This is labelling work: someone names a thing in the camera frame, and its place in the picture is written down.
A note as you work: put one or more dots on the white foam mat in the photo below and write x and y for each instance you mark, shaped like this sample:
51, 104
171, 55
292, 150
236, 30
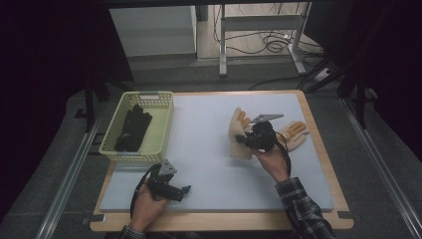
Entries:
212, 166

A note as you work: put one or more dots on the pale yellow plastic basket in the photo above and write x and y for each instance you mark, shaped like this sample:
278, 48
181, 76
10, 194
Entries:
159, 132

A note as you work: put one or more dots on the person's left hand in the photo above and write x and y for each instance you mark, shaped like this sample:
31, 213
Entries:
144, 210

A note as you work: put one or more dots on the cream knitted glove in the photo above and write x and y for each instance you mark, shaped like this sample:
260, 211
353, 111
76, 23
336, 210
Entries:
295, 134
237, 127

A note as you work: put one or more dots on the person's right hand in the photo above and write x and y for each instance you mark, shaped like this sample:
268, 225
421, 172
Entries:
275, 162

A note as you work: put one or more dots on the black glove with white print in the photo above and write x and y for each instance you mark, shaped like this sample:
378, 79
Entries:
131, 132

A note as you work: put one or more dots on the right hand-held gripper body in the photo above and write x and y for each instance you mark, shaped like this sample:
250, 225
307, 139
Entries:
263, 137

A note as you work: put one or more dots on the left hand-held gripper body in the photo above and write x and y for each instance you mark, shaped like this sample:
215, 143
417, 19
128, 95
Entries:
161, 181

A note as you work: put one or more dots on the white cabinet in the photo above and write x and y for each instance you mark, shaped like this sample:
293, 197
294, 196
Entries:
154, 31

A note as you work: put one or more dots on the metal floor rail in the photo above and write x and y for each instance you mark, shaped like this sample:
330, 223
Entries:
384, 172
68, 182

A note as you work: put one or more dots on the white power strip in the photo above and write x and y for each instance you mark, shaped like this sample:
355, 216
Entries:
322, 74

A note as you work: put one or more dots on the black stand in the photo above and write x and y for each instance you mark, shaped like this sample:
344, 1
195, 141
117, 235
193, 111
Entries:
90, 106
360, 99

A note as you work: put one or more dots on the white metal stand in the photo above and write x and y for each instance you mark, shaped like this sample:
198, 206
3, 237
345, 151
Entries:
262, 23

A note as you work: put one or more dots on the plain black glove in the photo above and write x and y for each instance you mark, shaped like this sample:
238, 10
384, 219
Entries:
146, 121

